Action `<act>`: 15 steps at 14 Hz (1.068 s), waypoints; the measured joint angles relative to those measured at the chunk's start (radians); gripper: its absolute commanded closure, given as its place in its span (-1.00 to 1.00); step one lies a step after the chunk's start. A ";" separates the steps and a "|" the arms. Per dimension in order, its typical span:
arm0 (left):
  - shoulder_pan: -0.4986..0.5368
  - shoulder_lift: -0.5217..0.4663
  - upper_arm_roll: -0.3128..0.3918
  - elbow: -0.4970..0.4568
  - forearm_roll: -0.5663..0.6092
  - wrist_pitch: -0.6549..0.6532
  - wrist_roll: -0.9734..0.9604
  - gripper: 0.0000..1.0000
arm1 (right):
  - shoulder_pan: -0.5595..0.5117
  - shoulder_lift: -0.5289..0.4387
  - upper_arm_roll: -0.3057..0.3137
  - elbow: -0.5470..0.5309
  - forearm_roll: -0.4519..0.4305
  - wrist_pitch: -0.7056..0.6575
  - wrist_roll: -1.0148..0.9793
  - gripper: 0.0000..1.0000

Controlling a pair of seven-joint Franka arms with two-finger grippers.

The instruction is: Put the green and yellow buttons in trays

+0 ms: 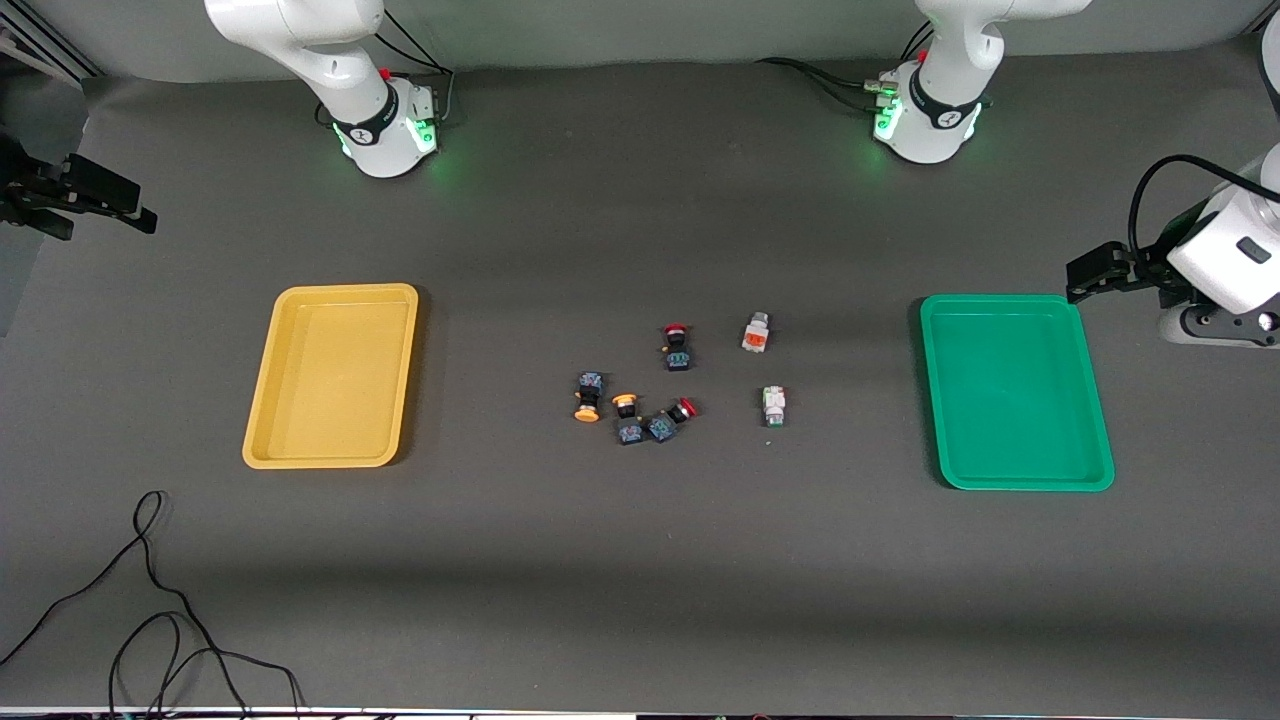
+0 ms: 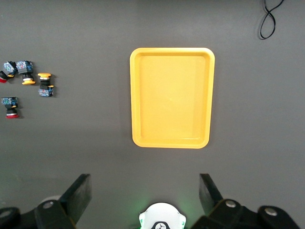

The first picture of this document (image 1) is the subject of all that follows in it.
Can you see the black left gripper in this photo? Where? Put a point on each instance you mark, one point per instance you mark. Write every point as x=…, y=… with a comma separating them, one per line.
x=1148, y=267

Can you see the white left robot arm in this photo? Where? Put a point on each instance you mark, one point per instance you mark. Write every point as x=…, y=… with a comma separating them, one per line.
x=935, y=120

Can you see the yellow mushroom push button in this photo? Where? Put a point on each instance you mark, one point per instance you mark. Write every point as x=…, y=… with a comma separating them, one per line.
x=630, y=432
x=590, y=385

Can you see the yellow plastic tray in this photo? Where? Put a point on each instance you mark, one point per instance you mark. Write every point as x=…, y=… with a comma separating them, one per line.
x=330, y=380

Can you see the red mushroom push button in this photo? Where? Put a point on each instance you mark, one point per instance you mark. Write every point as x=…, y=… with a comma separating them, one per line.
x=662, y=428
x=678, y=358

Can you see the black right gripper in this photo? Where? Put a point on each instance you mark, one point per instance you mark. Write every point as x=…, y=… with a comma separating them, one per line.
x=30, y=187

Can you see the white orange switch block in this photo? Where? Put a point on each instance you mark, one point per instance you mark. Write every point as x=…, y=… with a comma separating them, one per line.
x=755, y=338

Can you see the green plastic tray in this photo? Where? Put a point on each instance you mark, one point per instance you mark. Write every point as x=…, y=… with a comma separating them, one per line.
x=1015, y=400

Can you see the aluminium frame rail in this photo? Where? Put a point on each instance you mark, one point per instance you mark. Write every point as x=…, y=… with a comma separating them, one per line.
x=60, y=55

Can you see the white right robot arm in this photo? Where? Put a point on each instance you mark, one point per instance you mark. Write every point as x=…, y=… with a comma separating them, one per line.
x=370, y=120

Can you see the green button with white block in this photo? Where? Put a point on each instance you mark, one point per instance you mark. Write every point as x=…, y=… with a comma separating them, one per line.
x=773, y=405

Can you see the dark grey table cloth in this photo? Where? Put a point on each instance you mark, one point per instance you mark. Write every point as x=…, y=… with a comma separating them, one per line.
x=640, y=600

